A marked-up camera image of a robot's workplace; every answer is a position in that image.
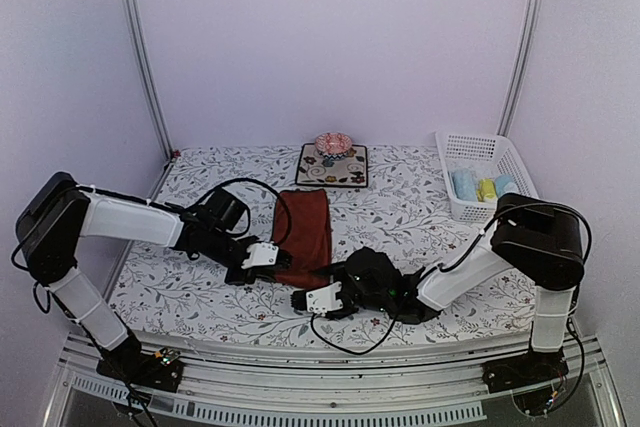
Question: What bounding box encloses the rolled yellow towel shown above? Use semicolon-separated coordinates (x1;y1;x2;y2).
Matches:
477;178;498;204

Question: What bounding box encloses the dark red towel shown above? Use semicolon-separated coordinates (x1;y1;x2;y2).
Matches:
272;189;332;290

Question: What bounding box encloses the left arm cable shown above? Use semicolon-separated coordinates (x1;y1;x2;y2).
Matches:
189;177;294;248

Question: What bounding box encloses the red patterned bowl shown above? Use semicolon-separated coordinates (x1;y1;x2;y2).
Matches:
314;132;352;157

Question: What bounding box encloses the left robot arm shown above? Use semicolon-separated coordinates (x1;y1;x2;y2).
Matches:
11;172;278;381

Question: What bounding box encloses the blue cartoon towel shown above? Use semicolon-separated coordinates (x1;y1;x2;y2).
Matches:
493;174;520;198

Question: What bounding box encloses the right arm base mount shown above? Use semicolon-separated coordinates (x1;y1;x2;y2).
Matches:
482;349;569;393

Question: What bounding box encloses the right aluminium post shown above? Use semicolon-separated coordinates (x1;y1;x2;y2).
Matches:
497;0;543;137

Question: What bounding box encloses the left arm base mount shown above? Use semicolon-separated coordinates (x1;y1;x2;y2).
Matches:
96;331;185;393

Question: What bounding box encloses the rolled light blue towel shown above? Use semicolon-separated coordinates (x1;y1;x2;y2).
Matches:
450;169;478;202

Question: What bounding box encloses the left aluminium post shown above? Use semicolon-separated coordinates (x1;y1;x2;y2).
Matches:
122;0;174;161

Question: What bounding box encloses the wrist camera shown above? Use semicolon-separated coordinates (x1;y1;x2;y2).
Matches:
241;242;292;270
291;282;344;316

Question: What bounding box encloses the aluminium front rail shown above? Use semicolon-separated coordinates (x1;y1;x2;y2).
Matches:
42;331;626;427

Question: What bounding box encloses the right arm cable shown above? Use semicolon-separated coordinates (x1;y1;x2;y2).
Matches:
309;201;594;357

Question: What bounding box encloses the floral square trivet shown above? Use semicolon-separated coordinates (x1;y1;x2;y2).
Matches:
295;143;369;188

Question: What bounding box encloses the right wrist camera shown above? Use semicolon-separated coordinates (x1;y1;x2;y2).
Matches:
291;282;344;316

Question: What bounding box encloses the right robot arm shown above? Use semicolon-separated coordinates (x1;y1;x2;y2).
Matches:
302;193;592;383

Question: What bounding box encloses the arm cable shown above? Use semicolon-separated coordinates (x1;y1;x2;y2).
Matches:
309;201;594;357
189;177;294;248

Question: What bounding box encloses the aluminium post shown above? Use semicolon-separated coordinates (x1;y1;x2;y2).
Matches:
122;0;174;161
497;0;543;137

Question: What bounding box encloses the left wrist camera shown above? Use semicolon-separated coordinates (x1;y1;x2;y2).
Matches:
241;242;292;270

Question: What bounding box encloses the white plastic basket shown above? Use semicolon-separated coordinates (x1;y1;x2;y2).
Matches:
435;131;539;223

